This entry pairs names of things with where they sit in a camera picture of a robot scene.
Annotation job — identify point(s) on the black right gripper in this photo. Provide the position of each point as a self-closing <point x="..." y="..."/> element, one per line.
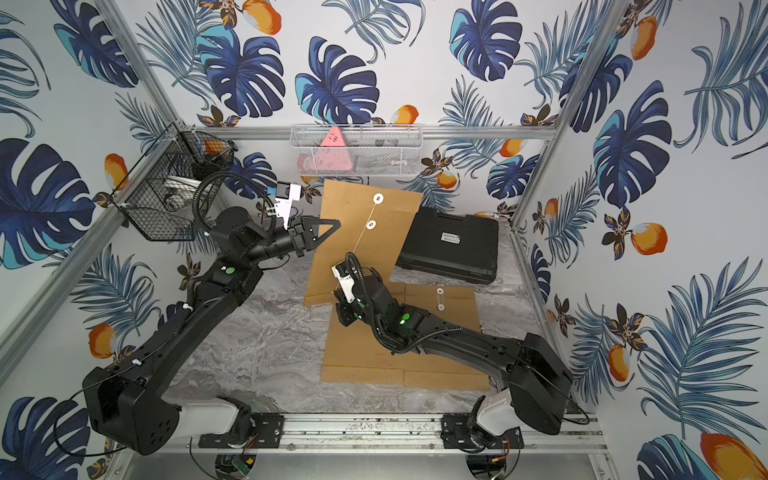
<point x="344" y="315"/>

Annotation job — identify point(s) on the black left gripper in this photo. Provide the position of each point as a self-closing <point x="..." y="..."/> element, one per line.
<point x="298" y="234"/>

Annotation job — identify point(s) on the brown kraft file bag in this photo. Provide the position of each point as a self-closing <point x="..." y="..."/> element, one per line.
<point x="352" y="355"/>
<point x="454" y="305"/>
<point x="374" y="223"/>

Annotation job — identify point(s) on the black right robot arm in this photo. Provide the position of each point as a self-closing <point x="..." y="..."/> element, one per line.
<point x="535" y="383"/>

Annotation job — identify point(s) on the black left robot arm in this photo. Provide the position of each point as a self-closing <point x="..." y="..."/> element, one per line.
<point x="124" y="402"/>

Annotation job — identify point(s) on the pink triangle item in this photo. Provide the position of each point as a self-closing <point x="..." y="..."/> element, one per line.
<point x="332" y="156"/>

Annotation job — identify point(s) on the black plastic tool case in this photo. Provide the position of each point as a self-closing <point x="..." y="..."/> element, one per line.
<point x="459" y="247"/>

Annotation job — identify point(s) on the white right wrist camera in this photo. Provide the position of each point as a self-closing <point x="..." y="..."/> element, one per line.
<point x="347" y="290"/>

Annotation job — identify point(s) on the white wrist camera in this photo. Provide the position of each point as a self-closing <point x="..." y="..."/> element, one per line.
<point x="347" y="290"/>
<point x="282" y="196"/>

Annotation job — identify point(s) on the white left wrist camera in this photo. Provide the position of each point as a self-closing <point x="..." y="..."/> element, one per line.
<point x="282" y="196"/>

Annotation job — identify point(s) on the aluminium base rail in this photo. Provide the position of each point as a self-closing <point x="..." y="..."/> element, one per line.
<point x="389" y="434"/>

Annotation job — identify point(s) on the black wire basket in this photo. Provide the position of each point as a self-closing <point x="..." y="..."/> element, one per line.
<point x="159" y="203"/>

